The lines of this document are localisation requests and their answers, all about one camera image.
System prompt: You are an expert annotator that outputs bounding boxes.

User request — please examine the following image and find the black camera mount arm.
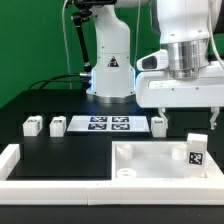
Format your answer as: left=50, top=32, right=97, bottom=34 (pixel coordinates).
left=71, top=0, right=117, bottom=72

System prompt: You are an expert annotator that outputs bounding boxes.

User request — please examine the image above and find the white hanging cable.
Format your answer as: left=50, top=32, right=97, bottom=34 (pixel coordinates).
left=61, top=0, right=74, bottom=90

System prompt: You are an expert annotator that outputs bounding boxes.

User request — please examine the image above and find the black cable bundle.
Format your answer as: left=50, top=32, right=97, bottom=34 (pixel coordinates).
left=27, top=73, right=91, bottom=91

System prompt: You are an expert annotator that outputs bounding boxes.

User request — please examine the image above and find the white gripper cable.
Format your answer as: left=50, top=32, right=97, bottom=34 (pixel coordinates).
left=207, top=0, right=224, bottom=68

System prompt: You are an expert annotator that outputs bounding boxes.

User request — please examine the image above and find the white square table top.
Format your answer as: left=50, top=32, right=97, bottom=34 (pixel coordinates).
left=110, top=140, right=224, bottom=188

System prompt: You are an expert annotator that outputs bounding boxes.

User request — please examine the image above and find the white U-shaped obstacle fence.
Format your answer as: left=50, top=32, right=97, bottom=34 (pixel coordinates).
left=0, top=144, right=224, bottom=205

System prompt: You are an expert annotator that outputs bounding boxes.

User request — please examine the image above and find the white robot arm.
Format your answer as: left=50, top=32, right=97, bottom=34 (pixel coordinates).
left=87, top=0, right=224, bottom=126

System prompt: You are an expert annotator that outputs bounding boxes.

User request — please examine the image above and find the white AprilTag base plate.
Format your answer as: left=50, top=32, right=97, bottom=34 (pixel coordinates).
left=67, top=116, right=150, bottom=132

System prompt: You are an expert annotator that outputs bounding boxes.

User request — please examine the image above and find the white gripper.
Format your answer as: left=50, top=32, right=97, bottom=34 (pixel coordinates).
left=136, top=50, right=224, bottom=130

